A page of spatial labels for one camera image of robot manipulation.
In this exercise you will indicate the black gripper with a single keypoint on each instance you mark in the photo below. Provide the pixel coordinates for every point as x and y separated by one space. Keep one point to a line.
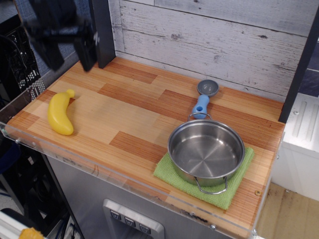
56 22

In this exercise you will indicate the yellow toy banana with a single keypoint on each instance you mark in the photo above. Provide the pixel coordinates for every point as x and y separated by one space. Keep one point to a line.
56 114

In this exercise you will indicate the green cloth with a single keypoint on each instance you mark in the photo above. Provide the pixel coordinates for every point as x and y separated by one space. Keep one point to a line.
166 172

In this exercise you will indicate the stainless steel pot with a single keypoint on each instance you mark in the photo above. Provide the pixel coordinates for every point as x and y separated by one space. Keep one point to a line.
206 153

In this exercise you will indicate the blue grey toy scoop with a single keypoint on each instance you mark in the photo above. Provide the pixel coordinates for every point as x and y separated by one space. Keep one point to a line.
206 89

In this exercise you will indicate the silver toy fridge cabinet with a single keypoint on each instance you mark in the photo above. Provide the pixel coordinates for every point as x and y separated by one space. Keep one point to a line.
85 194

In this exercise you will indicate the clear acrylic guard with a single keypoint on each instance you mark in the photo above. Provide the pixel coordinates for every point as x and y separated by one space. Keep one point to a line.
122 116

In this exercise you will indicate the silver dispenser button panel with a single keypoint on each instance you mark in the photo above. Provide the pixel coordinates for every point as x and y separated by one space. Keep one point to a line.
125 223

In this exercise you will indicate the yellow black object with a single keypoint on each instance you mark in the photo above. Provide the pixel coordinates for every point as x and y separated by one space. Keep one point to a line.
30 233

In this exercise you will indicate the white ridged side counter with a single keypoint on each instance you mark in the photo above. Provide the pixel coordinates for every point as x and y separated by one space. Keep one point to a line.
297 165

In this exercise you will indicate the dark grey left post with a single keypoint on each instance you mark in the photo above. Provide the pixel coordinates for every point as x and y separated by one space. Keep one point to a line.
101 20

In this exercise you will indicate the dark grey post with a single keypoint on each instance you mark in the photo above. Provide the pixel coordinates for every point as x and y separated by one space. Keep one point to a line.
301 69
101 20

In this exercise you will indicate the dark grey right post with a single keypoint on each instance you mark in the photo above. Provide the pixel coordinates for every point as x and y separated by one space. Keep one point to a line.
301 69

